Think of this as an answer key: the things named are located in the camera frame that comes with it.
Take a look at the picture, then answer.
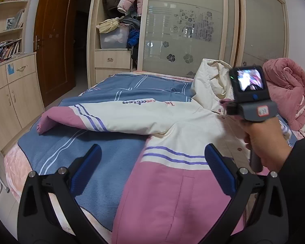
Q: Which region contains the clear plastic storage box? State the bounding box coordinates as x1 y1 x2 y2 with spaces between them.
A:
100 27 130 49

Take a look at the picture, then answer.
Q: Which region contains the person's right hand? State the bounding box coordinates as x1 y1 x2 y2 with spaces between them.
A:
240 118 296 171

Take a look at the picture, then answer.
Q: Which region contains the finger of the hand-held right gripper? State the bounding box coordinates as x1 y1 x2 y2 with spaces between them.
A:
220 99 241 116

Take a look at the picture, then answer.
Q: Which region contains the grey clothes pile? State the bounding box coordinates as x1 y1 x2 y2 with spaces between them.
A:
119 15 141 31

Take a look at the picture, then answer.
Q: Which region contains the frosted floral sliding door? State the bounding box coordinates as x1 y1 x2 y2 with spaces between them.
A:
137 0 239 79

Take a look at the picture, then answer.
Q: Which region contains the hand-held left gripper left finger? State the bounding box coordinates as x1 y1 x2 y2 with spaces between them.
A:
17 144 110 244

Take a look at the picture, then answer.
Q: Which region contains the plain frosted sliding door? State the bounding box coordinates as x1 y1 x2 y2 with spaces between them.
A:
237 0 289 68

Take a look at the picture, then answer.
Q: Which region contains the row of books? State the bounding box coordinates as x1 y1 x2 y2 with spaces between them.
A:
0 39 22 65

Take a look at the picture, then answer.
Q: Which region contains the brown wooden door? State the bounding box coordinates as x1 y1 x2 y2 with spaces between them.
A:
34 0 78 107

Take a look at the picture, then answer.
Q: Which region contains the beige wardrobe drawer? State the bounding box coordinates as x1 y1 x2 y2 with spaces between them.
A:
95 49 132 70
95 69 131 84

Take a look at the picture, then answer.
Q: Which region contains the blue striped blanket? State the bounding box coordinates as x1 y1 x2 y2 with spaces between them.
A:
17 72 196 232

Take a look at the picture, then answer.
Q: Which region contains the beige bookshelf cabinet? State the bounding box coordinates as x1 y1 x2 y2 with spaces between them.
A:
0 0 45 153

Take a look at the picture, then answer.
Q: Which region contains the pink and white jacket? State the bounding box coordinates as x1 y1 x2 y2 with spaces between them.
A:
37 58 293 244

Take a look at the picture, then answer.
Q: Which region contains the person's right forearm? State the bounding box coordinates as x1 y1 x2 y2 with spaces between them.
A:
259 137 305 244

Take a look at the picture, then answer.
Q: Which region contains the pink quilt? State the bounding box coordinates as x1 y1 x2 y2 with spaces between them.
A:
263 58 305 131

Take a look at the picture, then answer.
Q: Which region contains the blue garment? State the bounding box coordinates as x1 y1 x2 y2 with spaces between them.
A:
127 29 140 49

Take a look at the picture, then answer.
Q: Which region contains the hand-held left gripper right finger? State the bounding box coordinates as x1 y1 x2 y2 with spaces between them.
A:
205 143 290 244

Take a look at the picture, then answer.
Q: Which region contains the beige wardrobe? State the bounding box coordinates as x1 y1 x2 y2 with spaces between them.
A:
88 0 290 87

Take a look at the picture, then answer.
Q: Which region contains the beige crumpled cloth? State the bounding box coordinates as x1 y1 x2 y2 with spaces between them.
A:
97 18 122 33

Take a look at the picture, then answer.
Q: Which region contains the bed with pink sheet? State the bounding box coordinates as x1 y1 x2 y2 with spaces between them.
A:
4 70 305 244

